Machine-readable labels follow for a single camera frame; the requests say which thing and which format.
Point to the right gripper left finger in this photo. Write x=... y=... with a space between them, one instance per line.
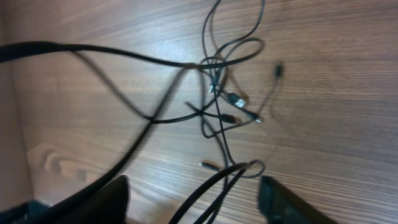
x=92 y=205

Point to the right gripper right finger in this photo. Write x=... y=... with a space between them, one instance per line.
x=280 y=205

